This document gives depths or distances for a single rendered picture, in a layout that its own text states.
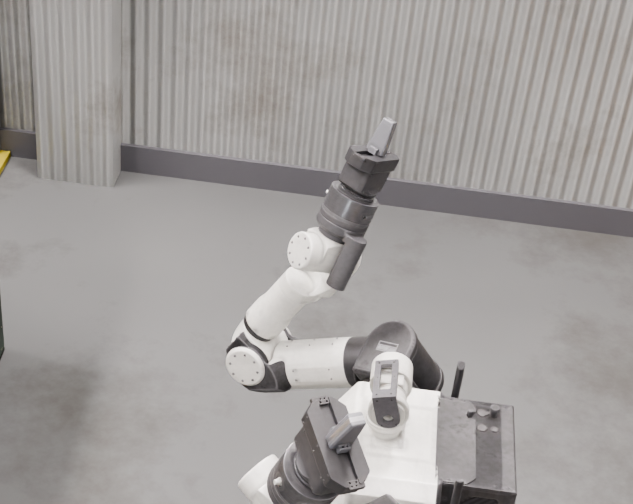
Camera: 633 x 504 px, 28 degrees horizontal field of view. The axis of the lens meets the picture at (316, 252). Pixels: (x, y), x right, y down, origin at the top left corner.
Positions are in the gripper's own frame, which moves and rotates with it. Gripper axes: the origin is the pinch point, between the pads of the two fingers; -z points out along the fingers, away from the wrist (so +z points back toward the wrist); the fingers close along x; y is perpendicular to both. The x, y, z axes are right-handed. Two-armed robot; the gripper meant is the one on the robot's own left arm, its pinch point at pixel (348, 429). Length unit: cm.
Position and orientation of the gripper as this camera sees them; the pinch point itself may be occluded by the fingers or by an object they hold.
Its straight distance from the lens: 152.6
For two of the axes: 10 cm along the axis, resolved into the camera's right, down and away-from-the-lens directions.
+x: -3.2, -8.3, 4.5
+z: -3.5, 5.5, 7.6
